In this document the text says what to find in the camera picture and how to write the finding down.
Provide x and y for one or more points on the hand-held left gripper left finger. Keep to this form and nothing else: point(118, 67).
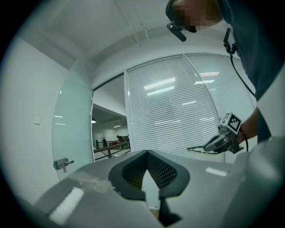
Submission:
point(115, 178)

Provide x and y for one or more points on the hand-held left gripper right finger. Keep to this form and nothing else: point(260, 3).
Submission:
point(181, 178)

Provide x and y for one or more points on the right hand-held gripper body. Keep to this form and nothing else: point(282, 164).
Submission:
point(232, 122)

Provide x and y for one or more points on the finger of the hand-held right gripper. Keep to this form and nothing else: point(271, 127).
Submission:
point(194, 147)
point(204, 152)

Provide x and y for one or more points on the person's right forearm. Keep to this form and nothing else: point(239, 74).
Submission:
point(250, 125)

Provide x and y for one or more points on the dark metal railing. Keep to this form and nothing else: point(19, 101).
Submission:
point(111, 149)

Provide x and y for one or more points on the narrow white window blind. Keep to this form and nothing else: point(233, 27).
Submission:
point(225, 89)

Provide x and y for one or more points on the wide white window blind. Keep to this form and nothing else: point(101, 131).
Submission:
point(169, 107)

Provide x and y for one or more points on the metal door lock with keys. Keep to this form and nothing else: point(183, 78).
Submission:
point(61, 164)

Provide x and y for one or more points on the frosted glass door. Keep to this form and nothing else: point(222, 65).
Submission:
point(73, 124)

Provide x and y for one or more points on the black chest-mounted device clip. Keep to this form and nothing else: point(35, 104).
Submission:
point(229, 42)

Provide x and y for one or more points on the person's dark shirt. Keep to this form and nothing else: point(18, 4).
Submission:
point(256, 40)

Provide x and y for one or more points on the person's head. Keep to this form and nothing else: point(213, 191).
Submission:
point(191, 13)

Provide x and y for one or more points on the white wall switch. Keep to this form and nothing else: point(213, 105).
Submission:
point(37, 120)

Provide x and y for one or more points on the black head-mounted camera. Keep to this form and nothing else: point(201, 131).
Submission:
point(177, 31)

